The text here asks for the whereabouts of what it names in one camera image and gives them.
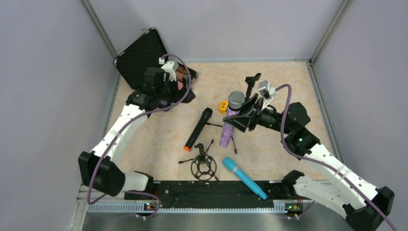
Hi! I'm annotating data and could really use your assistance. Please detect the purple glitter microphone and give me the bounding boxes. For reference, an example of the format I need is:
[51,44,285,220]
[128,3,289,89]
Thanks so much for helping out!
[218,90,246,149]

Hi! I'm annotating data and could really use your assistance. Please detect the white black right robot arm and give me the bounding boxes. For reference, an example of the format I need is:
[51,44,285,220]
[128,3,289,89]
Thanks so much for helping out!
[224,91,395,231]

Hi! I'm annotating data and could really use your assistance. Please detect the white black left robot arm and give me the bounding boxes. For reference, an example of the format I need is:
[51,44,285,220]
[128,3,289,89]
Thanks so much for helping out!
[78,64,198,196]

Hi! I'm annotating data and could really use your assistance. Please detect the black round base stand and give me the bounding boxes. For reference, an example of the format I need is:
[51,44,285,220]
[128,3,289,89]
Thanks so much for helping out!
[245,73,261,101]

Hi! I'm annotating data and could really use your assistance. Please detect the black tripod mic stand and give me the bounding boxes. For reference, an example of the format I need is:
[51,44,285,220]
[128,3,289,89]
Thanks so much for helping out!
[205,122,238,154]

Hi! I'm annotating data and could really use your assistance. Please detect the red card deck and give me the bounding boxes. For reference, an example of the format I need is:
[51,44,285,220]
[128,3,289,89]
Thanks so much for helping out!
[177,81,186,91]

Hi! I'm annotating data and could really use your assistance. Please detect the yellow toy traffic light block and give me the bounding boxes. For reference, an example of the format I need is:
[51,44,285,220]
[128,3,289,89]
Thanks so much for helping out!
[218,100,228,114]

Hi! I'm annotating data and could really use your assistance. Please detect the red tan chip stack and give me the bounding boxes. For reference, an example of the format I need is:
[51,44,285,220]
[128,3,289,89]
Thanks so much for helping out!
[176,65,195,82]

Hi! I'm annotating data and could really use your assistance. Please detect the black orange-tipped microphone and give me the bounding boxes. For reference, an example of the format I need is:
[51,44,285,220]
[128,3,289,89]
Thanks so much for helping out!
[184,107,213,151]

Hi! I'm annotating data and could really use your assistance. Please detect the teal blue microphone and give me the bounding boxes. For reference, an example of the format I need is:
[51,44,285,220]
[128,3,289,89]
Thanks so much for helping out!
[222,157,268,200]

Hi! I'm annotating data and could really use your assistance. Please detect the black poker chip case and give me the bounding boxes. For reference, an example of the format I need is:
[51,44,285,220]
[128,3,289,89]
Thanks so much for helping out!
[114,27,198,110]

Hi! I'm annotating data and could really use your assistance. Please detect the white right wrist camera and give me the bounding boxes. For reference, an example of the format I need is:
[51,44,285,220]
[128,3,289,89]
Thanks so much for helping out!
[258,80,278,109]

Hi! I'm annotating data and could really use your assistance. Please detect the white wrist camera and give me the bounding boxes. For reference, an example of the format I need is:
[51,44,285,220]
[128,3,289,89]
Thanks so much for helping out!
[159,57,179,82]
[258,80,278,109]

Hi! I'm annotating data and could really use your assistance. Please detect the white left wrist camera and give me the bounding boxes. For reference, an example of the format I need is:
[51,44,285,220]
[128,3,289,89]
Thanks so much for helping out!
[159,57,179,82]

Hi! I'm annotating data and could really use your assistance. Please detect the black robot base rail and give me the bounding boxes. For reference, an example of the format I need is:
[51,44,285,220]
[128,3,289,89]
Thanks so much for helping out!
[124,180,315,209]

